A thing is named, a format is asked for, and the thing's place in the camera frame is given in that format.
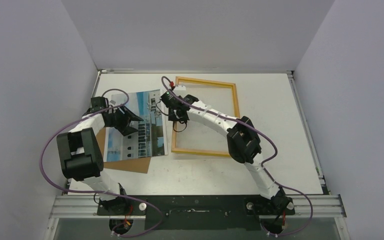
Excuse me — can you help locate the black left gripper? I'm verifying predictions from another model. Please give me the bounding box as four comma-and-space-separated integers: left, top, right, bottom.
106, 105, 143, 136

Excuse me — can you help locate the sky and building photo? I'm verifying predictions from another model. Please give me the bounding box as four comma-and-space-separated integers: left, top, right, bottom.
104, 89, 168, 162

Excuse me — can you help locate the yellow wooden picture frame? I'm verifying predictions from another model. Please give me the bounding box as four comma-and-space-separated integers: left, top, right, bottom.
171, 76, 240, 157

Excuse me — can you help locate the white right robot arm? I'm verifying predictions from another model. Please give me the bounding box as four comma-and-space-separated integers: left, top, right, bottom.
160, 90, 285, 215

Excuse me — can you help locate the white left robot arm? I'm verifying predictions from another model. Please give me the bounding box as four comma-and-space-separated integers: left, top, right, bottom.
56, 96, 143, 216

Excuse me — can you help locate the brown cardboard backing board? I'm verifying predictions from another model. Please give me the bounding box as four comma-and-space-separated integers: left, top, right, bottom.
96, 128, 151, 174

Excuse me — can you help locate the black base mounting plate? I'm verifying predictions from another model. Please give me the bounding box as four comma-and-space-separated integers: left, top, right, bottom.
96, 195, 296, 231

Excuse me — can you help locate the aluminium rail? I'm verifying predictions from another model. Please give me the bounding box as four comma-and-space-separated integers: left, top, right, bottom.
50, 195, 346, 219

